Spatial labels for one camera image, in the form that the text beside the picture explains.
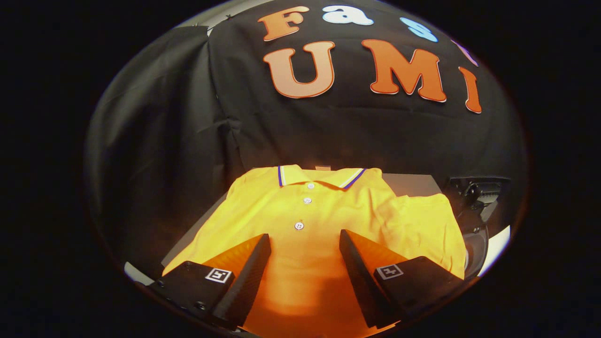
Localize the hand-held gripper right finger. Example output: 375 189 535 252
339 229 465 329

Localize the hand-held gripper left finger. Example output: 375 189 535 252
150 233 272 330

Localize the yellow polo shirt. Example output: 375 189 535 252
162 164 468 338

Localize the dark grey washing machine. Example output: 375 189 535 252
444 176 513 282

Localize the tinted washing machine lid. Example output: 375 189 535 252
445 176 513 209

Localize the grey cabinet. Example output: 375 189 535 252
161 173 443 269

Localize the white side table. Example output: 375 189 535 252
478 225 511 278

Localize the black backdrop cloth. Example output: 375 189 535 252
85 0 529 277

